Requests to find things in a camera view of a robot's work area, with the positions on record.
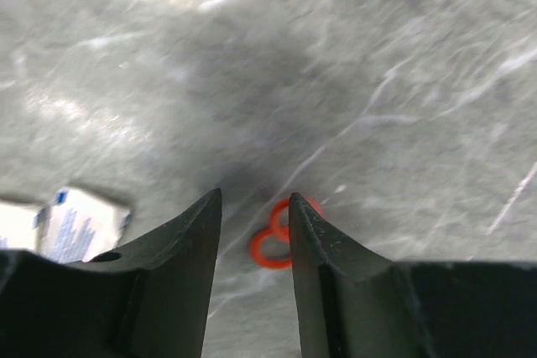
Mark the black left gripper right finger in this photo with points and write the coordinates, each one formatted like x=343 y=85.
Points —
x=352 y=302

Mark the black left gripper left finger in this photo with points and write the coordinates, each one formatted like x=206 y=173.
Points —
x=147 y=298

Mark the orange handled scissors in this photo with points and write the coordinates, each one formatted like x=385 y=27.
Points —
x=274 y=230

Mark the white bandage packet right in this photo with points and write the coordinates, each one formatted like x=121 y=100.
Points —
x=82 y=225

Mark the white bandage packet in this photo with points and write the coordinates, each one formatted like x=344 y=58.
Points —
x=20 y=225
x=82 y=225

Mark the white bandage packet left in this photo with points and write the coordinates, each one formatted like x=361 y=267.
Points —
x=20 y=225

